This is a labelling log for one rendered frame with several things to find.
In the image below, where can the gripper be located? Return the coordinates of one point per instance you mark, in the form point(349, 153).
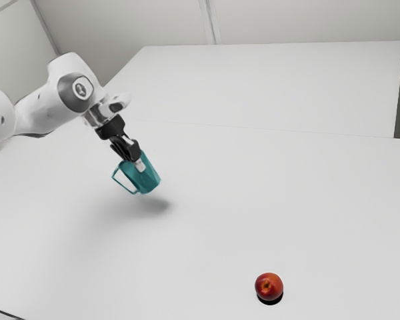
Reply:
point(111, 128)

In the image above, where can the teal faceted mug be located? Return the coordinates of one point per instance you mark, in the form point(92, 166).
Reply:
point(143, 176)

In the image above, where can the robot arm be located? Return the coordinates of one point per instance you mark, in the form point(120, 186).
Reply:
point(36, 103)

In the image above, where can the red apple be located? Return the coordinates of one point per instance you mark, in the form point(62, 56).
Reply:
point(268, 285)

